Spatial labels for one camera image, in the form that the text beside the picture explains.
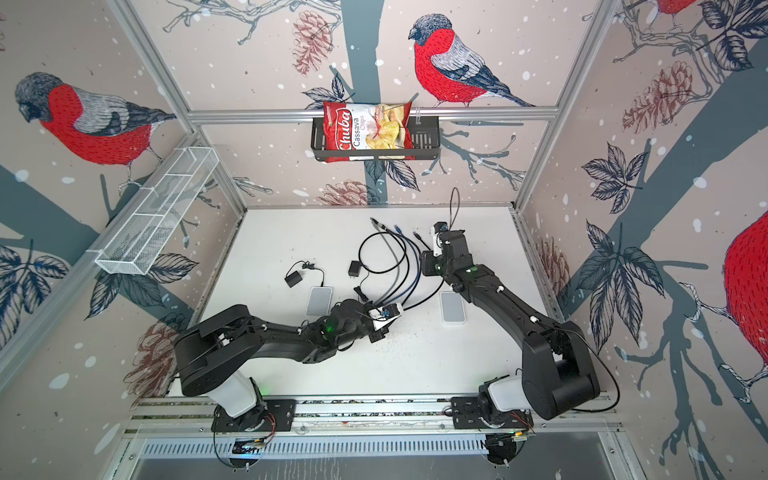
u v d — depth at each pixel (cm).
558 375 42
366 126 88
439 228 78
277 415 73
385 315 70
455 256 66
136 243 71
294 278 98
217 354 46
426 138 95
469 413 73
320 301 98
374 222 117
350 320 66
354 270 101
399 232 114
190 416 76
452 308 90
